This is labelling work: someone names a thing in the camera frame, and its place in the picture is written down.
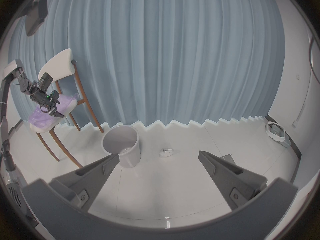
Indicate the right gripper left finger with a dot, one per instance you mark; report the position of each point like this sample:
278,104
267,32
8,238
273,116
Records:
85,184

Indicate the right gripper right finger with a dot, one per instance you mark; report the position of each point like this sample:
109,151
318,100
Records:
230,181

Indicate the white trash bin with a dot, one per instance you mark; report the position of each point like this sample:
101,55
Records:
132,154

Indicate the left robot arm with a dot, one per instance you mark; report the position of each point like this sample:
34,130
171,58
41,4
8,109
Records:
3,124

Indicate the purple plastic bag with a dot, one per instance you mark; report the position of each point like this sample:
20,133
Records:
41,119

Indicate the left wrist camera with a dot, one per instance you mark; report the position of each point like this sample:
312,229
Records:
55,96

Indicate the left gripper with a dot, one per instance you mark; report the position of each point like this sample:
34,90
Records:
41,97

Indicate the white plastic tray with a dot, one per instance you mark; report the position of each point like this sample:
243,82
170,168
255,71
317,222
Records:
275,131

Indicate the blue-grey curtain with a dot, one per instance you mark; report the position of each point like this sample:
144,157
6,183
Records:
162,59

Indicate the white cushioned wooden chair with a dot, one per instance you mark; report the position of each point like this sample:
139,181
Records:
61,64

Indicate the white paper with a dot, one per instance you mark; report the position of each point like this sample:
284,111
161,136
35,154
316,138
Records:
165,153

